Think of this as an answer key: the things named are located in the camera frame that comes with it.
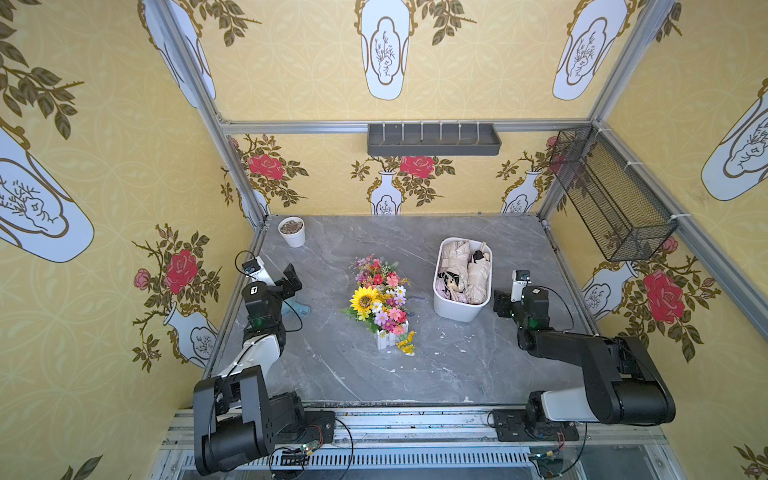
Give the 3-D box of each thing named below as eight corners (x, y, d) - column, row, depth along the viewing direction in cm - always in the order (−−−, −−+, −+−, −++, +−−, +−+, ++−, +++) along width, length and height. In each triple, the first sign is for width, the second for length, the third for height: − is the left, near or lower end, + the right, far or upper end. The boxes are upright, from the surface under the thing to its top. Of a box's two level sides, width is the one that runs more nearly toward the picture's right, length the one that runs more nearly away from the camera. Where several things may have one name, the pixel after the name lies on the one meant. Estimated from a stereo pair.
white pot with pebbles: (281, 248, 114) (275, 234, 108) (287, 231, 120) (281, 216, 113) (305, 248, 114) (300, 234, 107) (309, 231, 120) (304, 216, 113)
